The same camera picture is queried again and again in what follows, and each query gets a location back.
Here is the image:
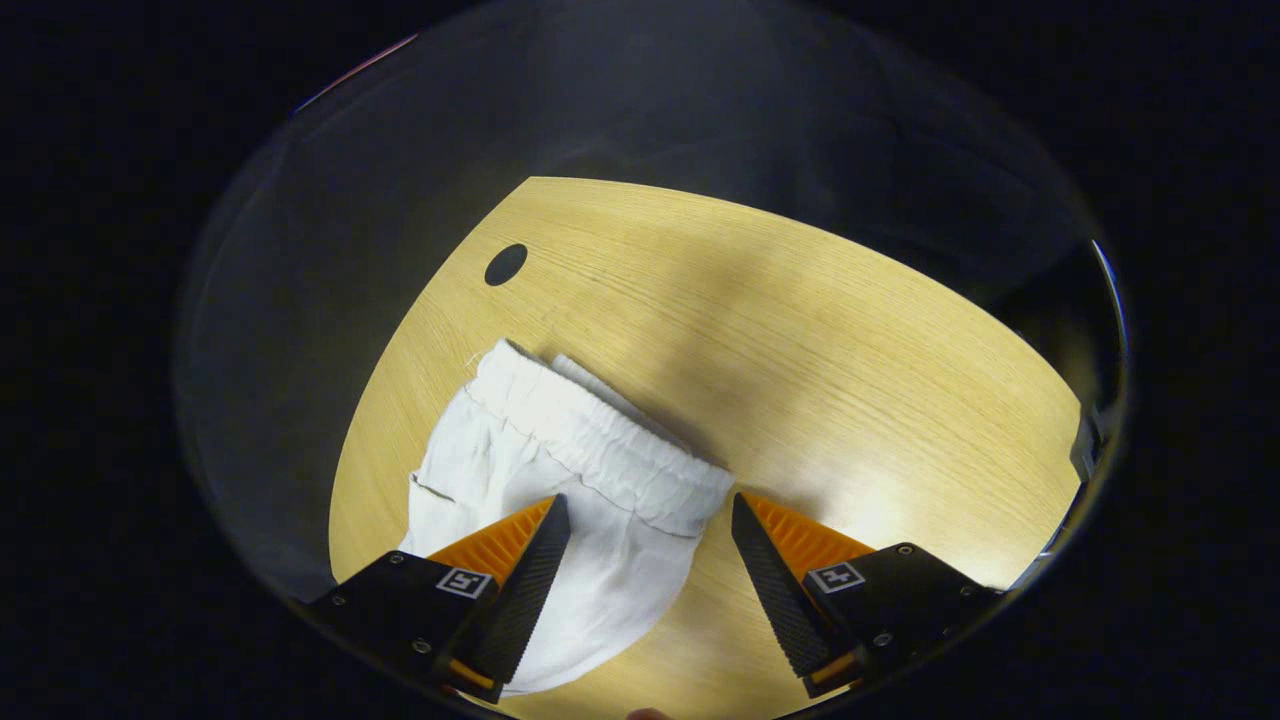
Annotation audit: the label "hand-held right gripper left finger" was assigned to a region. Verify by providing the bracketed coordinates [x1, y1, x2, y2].
[310, 493, 572, 704]

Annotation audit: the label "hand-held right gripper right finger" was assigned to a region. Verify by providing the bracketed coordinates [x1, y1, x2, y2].
[730, 490, 1004, 699]

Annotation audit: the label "white jeans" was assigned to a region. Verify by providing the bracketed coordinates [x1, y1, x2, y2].
[398, 338, 736, 698]

